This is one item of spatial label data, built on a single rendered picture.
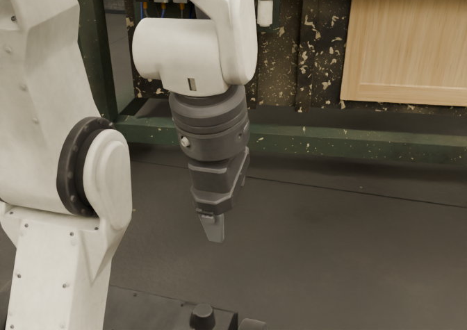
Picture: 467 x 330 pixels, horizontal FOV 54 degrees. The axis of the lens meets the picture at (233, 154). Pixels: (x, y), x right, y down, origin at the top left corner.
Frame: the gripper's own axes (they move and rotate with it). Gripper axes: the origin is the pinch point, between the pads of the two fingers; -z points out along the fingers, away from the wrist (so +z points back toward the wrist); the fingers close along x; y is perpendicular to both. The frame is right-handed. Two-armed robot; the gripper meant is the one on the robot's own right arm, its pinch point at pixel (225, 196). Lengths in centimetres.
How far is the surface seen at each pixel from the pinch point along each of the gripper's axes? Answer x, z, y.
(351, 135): 96, -69, -12
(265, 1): 93, -15, 17
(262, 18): 92, -20, 18
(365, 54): 121, -49, -14
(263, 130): 91, -66, 21
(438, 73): 124, -57, -42
